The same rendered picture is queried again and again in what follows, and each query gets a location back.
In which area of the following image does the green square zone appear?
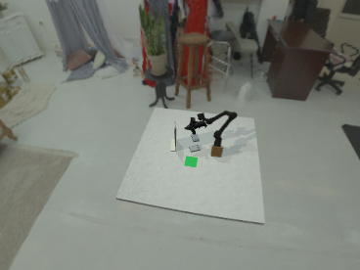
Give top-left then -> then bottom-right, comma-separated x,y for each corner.
184,157 -> 198,167

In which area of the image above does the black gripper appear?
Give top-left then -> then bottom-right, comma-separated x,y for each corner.
185,117 -> 201,135

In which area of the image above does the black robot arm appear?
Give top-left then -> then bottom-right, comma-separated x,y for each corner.
198,111 -> 237,147

